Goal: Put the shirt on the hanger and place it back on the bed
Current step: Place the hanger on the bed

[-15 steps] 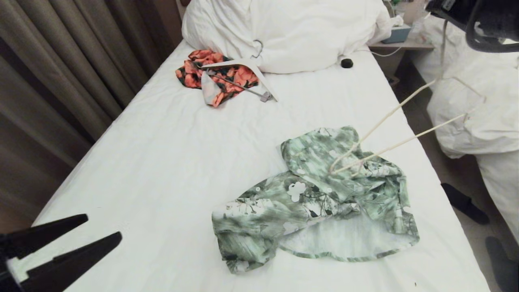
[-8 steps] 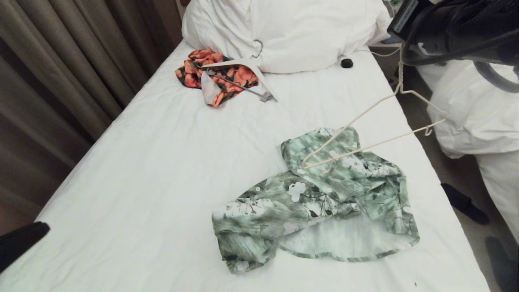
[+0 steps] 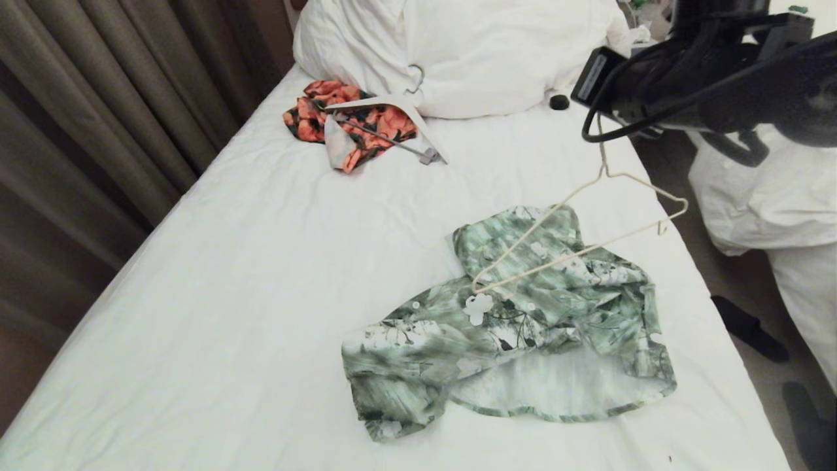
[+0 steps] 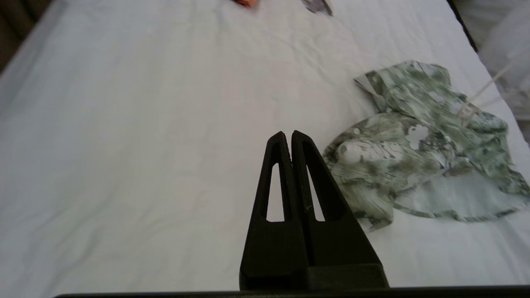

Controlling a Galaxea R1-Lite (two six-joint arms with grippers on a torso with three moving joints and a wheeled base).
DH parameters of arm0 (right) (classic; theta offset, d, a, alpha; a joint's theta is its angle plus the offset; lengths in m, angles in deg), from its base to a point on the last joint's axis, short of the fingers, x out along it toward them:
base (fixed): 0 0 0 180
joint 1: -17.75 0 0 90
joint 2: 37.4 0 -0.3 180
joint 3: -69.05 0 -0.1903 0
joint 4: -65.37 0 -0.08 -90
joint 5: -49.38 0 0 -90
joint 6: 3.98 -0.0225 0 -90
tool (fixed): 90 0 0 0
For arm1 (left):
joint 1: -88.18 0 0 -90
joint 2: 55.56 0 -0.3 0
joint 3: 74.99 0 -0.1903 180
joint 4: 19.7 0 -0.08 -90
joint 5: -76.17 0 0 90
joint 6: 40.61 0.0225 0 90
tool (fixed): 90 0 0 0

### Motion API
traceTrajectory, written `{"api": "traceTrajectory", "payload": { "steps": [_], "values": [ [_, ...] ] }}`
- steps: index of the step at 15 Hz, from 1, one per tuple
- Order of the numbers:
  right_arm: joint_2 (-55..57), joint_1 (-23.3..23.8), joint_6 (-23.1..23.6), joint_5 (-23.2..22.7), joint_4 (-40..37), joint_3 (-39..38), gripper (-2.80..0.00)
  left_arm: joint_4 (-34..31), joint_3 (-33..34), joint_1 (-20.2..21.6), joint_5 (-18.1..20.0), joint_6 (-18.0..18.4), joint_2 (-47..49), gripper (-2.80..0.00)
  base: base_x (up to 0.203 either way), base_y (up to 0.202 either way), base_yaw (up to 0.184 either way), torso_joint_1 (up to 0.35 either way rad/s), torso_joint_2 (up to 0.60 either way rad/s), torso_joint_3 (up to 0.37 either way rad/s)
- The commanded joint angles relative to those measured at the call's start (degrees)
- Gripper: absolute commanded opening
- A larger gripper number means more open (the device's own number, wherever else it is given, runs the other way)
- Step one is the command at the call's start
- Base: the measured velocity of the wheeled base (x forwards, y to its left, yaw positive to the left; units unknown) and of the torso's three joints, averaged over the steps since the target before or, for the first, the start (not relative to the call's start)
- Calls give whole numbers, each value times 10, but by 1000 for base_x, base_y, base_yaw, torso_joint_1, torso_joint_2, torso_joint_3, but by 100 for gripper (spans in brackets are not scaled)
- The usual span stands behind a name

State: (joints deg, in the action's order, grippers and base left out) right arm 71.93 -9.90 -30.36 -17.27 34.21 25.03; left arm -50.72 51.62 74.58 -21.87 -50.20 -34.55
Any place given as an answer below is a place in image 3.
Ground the black slipper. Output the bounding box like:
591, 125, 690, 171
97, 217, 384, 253
711, 294, 792, 362
785, 381, 837, 471

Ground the white pillow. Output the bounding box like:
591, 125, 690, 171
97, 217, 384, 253
292, 0, 634, 120

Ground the white crumpled duvet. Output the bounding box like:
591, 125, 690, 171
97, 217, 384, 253
687, 0, 837, 257

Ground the bed with white sheet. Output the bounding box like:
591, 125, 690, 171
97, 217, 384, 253
0, 62, 792, 471

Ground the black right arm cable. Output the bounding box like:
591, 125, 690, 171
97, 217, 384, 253
581, 39, 818, 143

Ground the neighbouring bed white sheet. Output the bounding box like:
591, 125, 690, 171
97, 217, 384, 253
765, 243, 837, 393

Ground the white plastic hanger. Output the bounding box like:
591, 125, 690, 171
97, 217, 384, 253
325, 63, 449, 164

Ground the orange floral garment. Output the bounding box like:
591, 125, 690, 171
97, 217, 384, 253
282, 80, 418, 174

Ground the green floral button shirt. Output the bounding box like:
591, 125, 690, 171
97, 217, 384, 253
341, 205, 677, 442

